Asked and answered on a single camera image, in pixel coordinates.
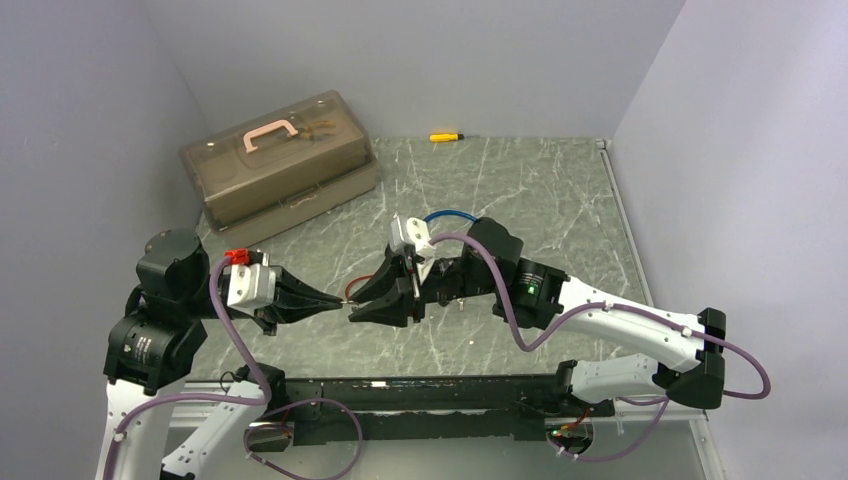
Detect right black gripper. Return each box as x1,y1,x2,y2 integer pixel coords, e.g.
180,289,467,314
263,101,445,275
348,246,501,328

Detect red cable lock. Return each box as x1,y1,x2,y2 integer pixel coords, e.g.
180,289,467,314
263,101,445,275
344,274,376,305

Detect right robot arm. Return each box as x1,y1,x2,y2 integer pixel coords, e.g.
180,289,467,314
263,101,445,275
349,217,726,415

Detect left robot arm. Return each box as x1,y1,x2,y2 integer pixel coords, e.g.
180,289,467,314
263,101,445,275
97,229,343,479

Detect brown translucent tool box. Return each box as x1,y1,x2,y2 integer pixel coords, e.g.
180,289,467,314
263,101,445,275
179,90,378,248

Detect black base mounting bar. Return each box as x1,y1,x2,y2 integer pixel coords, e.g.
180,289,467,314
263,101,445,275
249,374,609,451

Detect blue cable lock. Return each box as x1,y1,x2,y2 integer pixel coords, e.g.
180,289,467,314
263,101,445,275
423,209,478,223

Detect aluminium frame rail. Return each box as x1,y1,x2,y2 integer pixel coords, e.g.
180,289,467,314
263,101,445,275
169,398,708,430

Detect yellow handled screwdriver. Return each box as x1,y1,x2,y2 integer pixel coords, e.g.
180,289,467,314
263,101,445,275
429,133,465,143

